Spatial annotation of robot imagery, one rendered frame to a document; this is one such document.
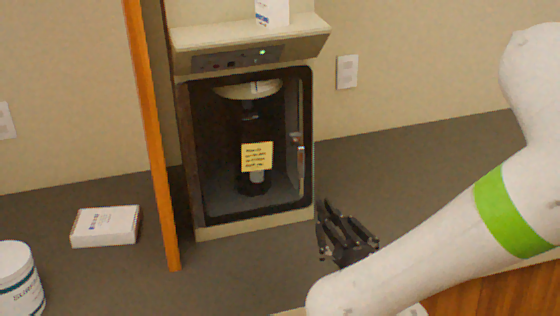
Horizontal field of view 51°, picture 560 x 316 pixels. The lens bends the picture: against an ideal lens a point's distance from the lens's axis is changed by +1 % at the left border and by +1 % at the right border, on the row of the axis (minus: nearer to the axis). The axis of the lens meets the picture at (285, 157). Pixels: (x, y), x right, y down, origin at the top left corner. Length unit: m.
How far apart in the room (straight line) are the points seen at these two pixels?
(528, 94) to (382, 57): 1.21
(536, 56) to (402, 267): 0.32
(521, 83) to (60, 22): 1.24
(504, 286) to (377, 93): 0.75
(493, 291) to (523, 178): 0.96
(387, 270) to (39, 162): 1.28
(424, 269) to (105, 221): 1.00
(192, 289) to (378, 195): 0.60
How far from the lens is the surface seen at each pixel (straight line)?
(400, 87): 2.02
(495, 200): 0.73
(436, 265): 0.79
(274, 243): 1.51
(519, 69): 0.79
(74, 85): 1.76
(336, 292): 0.89
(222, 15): 1.27
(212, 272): 1.44
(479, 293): 1.62
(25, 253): 1.39
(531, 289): 1.73
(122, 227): 1.57
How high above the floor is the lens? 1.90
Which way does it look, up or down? 31 degrees down
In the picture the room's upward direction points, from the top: 2 degrees counter-clockwise
